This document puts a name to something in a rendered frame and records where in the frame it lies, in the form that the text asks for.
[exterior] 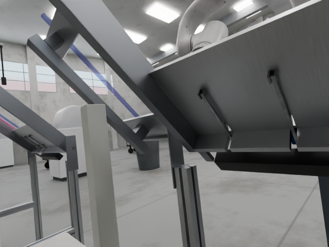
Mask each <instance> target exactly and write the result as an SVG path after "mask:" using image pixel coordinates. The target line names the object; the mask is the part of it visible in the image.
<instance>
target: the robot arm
mask: <svg viewBox="0 0 329 247"><path fill-rule="evenodd" d="M308 1H311V0H290V2H291V4H292V7H293V8H295V7H297V6H299V5H301V4H304V3H306V2H308ZM227 2H228V0H195V1H194V2H193V3H192V4H191V5H190V7H189V8H188V9H187V10H186V12H185V13H184V15H183V17H182V19H181V21H180V24H179V28H178V34H177V43H176V50H177V55H178V57H182V56H185V55H187V54H189V53H190V52H194V51H196V50H198V49H201V48H203V47H205V46H208V45H210V44H212V43H215V42H217V41H219V40H222V39H224V38H226V37H228V28H227V26H226V25H225V24H224V23H223V22H221V21H211V22H209V23H207V24H206V25H205V27H204V29H203V30H202V31H201V32H199V33H196V34H195V31H196V30H197V28H198V26H199V25H200V24H201V23H202V22H203V21H204V20H205V19H207V18H208V17H209V16H211V15H213V14H214V13H216V12H218V11H219V10H221V9H222V8H223V7H224V6H225V5H226V4H227Z"/></svg>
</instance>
